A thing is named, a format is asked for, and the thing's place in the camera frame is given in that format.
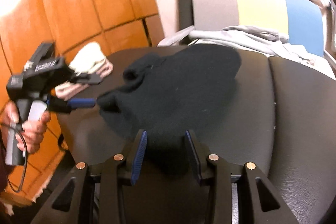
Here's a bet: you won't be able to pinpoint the wooden wardrobe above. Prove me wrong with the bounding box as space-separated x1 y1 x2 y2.
0 0 165 204

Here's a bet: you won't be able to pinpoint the folded beige pink clothes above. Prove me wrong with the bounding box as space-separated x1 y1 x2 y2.
55 42 113 101

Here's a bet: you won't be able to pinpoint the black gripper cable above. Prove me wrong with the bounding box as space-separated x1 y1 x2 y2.
0 122 30 193

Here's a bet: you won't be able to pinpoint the light blue hoodie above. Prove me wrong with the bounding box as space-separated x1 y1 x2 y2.
189 26 318 65

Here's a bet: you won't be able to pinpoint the tricolour office chair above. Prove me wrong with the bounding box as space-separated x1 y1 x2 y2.
158 0 335 79

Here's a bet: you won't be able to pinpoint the black knit sweater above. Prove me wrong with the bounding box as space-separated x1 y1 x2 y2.
97 44 242 145

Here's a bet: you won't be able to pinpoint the person left hand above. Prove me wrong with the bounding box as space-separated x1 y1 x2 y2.
1 101 51 154

